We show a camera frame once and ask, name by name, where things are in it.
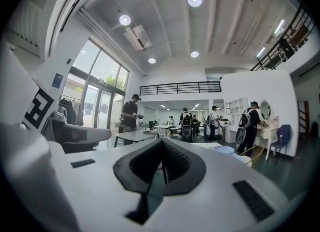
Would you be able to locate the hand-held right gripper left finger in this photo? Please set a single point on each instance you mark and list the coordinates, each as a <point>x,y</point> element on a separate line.
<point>130,171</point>

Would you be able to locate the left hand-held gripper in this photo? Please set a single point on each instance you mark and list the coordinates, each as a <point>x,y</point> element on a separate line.
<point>38,106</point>

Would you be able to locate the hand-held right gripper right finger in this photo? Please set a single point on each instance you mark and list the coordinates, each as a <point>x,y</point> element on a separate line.
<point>187,173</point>

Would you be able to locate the blue big plate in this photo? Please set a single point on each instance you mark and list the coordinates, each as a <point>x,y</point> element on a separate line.
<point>223,149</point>

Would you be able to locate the clothes rack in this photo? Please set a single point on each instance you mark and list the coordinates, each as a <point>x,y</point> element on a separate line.
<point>72,113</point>

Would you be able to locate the grey oval table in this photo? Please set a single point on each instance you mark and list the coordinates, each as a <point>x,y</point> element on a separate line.
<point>135,136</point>

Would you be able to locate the white long table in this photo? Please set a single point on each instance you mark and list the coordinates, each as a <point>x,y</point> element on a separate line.
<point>162,127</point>

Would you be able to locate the cream seat cushion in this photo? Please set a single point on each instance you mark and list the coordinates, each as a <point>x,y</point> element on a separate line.
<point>243,160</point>

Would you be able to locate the glass entrance front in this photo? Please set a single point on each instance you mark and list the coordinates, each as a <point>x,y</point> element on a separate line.
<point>100,64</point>

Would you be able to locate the white cubby shelf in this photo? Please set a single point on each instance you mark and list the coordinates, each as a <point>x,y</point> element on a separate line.
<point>237,106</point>

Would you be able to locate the white vanity table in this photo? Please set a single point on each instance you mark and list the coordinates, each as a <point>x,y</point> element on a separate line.
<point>265,131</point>

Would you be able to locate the round ceiling light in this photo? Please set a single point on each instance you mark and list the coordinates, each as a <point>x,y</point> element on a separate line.
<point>124,19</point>
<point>194,54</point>
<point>151,60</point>
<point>194,0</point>

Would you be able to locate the black mezzanine railing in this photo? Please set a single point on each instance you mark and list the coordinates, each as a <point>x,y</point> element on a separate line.
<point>180,83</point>

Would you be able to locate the round vanity mirror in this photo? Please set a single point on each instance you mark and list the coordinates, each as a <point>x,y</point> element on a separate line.
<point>265,110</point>

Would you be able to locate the ceiling air conditioner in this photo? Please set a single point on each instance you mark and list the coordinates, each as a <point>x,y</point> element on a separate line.
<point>138,37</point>

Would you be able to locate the blue chair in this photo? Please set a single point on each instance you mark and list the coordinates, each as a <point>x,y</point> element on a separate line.
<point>285,132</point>

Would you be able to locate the white slatted balustrade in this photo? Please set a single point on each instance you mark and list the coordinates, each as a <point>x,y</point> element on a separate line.
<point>25,31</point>

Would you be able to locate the long ceiling light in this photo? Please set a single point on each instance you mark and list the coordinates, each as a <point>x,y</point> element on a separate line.
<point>279,26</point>
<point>261,52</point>

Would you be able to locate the black stair railing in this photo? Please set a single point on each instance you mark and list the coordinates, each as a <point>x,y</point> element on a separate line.
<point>301,14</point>

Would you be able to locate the blue wall poster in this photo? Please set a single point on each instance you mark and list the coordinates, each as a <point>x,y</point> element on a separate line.
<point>57,81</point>

